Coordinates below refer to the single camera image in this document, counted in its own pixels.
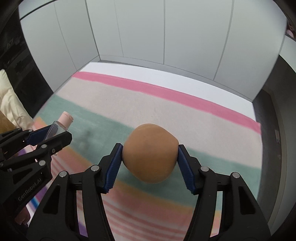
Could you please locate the clear bottle pink cap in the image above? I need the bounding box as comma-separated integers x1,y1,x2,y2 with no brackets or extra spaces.
44,111,74,140

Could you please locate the tan makeup sponge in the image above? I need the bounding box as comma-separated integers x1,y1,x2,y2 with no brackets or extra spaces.
122,123,179,184

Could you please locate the person's left hand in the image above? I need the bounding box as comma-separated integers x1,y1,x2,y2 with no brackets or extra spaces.
15,206,31,225

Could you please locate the brown cardboard box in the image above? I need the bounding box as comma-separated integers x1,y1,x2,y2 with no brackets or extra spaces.
0,111,16,133

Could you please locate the cream padded armchair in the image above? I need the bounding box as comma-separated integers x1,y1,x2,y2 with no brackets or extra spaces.
1,69,33,130

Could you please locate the striped colourful towel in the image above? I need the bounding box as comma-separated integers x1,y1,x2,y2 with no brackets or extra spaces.
32,72,262,240

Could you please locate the dark wall cabinet niche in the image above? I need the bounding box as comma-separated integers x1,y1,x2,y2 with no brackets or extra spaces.
1,9,53,118

